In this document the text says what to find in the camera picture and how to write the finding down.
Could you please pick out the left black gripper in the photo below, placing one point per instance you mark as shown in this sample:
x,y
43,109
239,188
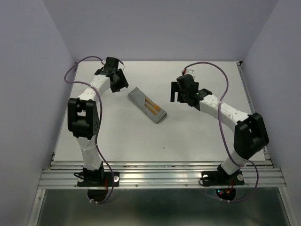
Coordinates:
x,y
123,83

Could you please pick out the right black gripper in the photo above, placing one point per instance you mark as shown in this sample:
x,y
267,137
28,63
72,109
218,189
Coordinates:
x,y
175,88

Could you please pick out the orange plastic fork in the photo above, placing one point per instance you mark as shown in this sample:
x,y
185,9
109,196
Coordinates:
x,y
156,107

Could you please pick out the grey cloth napkin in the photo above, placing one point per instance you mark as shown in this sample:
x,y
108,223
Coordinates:
x,y
137,97

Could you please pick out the orange plastic knife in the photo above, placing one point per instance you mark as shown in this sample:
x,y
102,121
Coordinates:
x,y
150,107

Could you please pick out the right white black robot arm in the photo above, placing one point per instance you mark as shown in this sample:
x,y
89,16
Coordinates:
x,y
250,134

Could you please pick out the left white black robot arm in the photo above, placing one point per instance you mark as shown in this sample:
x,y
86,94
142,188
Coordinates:
x,y
84,114

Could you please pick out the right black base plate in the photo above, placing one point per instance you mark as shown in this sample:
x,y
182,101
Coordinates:
x,y
216,178

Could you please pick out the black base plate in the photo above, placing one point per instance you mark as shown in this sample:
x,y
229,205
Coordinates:
x,y
107,181
216,178

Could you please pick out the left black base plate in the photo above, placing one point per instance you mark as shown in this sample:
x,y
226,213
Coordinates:
x,y
107,181

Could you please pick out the aluminium rail frame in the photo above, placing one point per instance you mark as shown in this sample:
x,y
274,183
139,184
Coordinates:
x,y
160,164

